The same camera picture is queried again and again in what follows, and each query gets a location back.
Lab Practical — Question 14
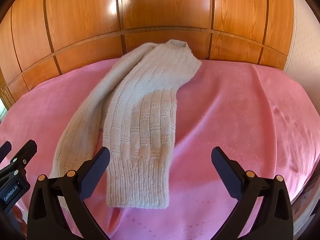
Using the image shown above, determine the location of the cream knitted sweater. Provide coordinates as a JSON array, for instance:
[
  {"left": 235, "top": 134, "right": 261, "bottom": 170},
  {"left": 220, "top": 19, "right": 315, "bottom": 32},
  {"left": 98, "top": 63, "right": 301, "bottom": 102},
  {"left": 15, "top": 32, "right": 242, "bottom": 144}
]
[{"left": 50, "top": 40, "right": 201, "bottom": 209}]

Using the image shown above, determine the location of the pink bedspread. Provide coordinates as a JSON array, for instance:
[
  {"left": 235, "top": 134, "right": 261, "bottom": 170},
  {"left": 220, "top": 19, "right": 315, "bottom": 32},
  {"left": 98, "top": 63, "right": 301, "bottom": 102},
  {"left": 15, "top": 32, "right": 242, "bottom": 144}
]
[{"left": 1, "top": 60, "right": 319, "bottom": 239}]

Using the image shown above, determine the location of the wooden panelled wardrobe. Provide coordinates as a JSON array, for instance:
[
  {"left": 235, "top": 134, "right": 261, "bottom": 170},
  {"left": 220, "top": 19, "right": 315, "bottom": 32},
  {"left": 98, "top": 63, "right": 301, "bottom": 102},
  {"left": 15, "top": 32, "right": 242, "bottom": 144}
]
[{"left": 1, "top": 0, "right": 294, "bottom": 108}]

